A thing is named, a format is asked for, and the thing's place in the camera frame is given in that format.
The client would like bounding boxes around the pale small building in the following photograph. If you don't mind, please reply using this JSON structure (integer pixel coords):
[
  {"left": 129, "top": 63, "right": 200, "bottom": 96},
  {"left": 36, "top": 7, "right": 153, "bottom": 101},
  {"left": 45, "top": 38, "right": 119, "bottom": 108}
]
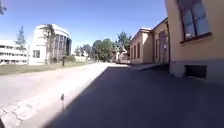
[{"left": 114, "top": 44, "right": 130, "bottom": 64}]

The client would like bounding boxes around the row of trees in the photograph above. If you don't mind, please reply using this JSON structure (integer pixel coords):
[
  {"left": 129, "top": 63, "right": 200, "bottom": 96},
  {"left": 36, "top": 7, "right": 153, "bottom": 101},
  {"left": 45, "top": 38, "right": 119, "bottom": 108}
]
[{"left": 73, "top": 31, "right": 132, "bottom": 64}]

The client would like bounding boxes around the yellow building with pediment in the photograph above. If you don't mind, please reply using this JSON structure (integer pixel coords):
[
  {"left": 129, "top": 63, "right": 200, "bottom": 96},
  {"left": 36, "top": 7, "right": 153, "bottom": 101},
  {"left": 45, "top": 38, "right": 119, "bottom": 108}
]
[{"left": 128, "top": 17, "right": 171, "bottom": 66}]

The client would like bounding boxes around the grey asphalt road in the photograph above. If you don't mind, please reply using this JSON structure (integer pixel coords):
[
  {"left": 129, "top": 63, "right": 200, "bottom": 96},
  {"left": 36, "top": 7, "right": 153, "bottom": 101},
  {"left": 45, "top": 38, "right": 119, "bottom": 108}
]
[{"left": 0, "top": 61, "right": 224, "bottom": 128}]

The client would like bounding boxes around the slim tree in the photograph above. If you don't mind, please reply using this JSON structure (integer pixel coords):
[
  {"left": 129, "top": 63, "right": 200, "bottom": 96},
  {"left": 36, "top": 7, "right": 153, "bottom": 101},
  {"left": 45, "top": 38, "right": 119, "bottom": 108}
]
[{"left": 41, "top": 23, "right": 57, "bottom": 65}]

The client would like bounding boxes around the tall white building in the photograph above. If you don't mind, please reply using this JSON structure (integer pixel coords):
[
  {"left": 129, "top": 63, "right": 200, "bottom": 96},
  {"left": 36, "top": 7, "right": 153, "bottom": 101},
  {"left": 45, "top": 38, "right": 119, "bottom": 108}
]
[{"left": 27, "top": 23, "right": 73, "bottom": 66}]

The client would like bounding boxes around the grass strip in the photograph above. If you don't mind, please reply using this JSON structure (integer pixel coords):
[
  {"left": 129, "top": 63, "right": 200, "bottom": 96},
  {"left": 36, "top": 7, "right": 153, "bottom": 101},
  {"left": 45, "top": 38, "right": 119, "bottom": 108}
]
[{"left": 0, "top": 60, "right": 97, "bottom": 77}]

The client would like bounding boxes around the conifer tree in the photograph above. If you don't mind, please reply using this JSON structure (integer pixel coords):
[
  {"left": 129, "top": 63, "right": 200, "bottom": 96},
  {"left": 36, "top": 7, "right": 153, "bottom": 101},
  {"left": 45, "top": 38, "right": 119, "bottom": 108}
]
[{"left": 14, "top": 25, "right": 27, "bottom": 51}]

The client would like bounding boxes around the low white building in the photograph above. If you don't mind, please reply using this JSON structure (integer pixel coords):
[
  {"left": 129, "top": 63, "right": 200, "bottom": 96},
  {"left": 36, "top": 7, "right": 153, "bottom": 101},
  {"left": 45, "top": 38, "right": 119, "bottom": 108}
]
[{"left": 0, "top": 39, "right": 31, "bottom": 66}]

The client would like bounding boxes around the yellow building with brown door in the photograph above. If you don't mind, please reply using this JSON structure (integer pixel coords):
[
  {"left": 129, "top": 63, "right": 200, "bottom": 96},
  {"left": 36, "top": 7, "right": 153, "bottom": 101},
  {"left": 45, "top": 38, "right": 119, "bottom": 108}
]
[{"left": 164, "top": 0, "right": 224, "bottom": 84}]

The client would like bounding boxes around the large leafy tree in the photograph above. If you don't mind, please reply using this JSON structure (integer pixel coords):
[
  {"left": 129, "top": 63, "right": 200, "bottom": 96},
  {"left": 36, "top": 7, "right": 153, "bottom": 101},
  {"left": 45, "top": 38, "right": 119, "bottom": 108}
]
[{"left": 0, "top": 0, "right": 7, "bottom": 16}]

